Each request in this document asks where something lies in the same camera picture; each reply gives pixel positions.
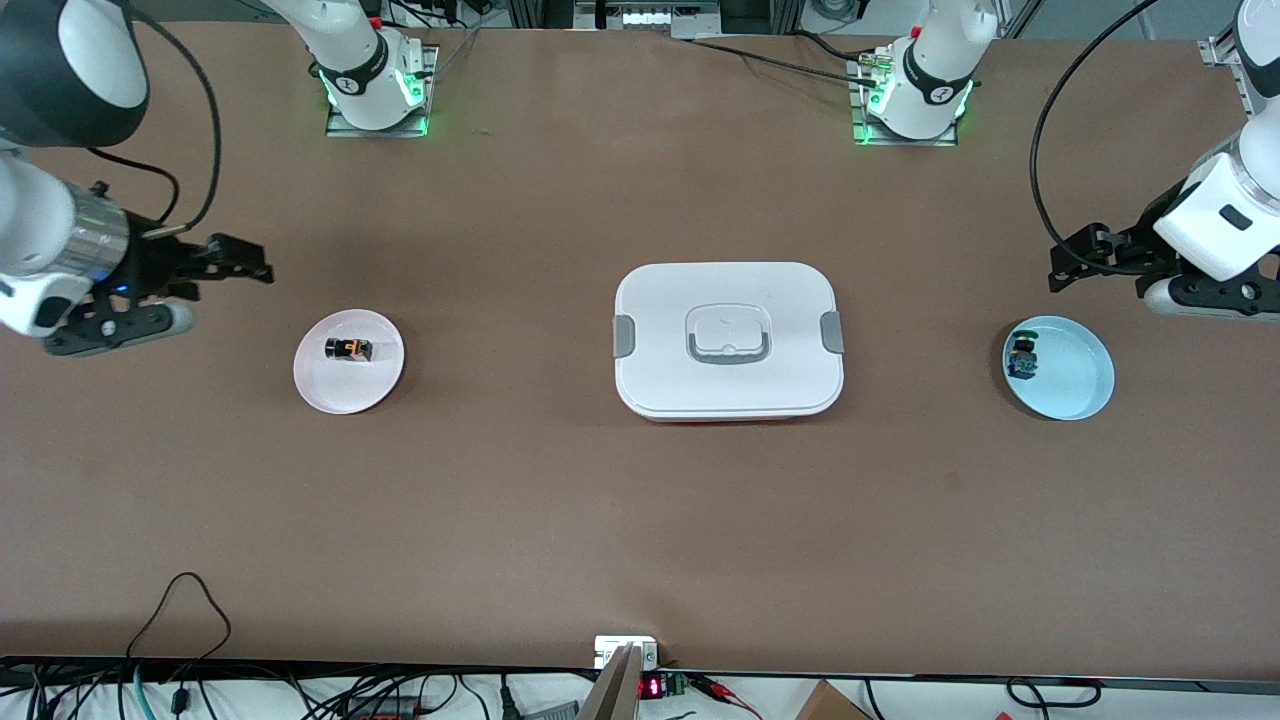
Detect light blue round plate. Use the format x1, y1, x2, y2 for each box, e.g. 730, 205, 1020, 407
1002, 315, 1116, 422

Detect pink round plate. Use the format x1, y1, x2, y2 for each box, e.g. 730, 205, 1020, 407
293, 309, 406, 416

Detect white lidded container grey latches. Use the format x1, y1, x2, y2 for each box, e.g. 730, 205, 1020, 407
612, 262, 846, 424

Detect silver power strip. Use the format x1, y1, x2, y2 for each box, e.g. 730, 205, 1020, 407
575, 0, 723, 39

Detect brown cardboard box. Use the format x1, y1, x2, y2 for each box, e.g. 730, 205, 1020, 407
795, 680, 873, 720

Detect small white electronics box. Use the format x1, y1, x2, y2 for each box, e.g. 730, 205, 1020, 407
594, 636, 661, 671

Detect grey metal bar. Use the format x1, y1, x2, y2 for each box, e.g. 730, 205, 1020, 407
578, 643, 646, 720

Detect red and black clip leads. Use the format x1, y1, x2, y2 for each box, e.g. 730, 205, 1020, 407
690, 674, 763, 720

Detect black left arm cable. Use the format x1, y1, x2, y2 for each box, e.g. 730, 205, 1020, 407
1030, 0, 1166, 276

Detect green and blue switch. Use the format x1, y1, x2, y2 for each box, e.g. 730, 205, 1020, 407
1005, 328, 1042, 382

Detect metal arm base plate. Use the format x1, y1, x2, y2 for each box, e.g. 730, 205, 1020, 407
849, 50, 960, 148
324, 44, 440, 139

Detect aluminium frame rail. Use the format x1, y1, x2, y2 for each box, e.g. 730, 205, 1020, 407
1198, 30, 1261, 131

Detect thin grey cable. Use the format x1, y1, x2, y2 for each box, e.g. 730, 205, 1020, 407
432, 28, 483, 81

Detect short black table cable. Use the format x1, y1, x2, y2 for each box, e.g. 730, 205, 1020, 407
795, 28, 871, 66

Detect black looped cable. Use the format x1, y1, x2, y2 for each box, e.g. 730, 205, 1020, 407
125, 572, 233, 666

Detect long black table cable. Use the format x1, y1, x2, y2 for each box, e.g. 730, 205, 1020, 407
685, 38, 881, 91

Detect black coiled cable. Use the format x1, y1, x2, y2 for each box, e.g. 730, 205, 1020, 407
1005, 677, 1103, 710

